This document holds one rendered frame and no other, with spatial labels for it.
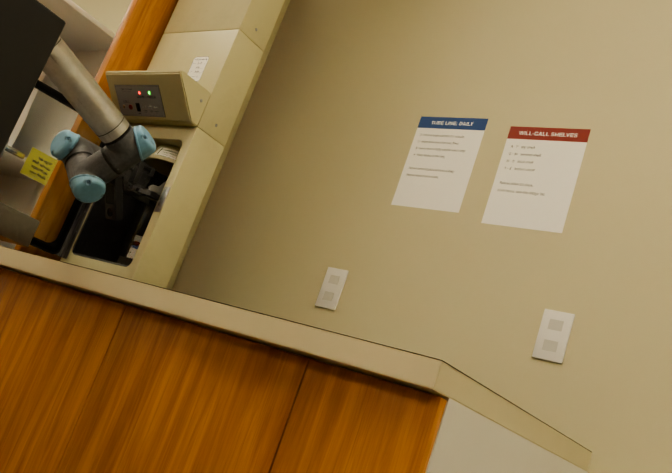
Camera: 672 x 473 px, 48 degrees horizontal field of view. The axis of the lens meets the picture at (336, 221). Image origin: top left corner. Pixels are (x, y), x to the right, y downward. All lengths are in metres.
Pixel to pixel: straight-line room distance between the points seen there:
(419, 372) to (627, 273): 0.84
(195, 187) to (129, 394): 0.77
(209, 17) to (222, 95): 0.27
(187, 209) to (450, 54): 0.87
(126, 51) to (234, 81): 0.39
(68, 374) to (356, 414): 0.65
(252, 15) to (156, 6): 0.37
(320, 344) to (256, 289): 1.13
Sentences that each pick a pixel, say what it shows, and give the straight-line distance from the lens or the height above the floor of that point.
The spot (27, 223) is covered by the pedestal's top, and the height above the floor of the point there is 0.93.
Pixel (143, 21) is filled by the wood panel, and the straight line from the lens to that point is 2.39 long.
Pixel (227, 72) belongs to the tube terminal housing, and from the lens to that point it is 2.09.
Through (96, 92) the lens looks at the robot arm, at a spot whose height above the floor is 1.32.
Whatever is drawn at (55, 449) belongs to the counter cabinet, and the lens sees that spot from 1.51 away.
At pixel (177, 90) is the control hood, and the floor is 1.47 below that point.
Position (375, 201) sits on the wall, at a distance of 2.12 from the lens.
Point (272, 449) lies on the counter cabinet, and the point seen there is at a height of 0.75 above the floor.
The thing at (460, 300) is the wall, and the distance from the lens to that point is 1.88.
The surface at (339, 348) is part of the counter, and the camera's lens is 1.10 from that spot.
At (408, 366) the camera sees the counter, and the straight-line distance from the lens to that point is 1.04.
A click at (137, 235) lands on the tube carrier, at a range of 2.09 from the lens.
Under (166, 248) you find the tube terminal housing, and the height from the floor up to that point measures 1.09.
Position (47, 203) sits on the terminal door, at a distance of 2.16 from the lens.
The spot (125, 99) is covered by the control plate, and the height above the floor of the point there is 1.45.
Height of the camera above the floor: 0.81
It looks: 15 degrees up
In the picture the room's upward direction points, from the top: 20 degrees clockwise
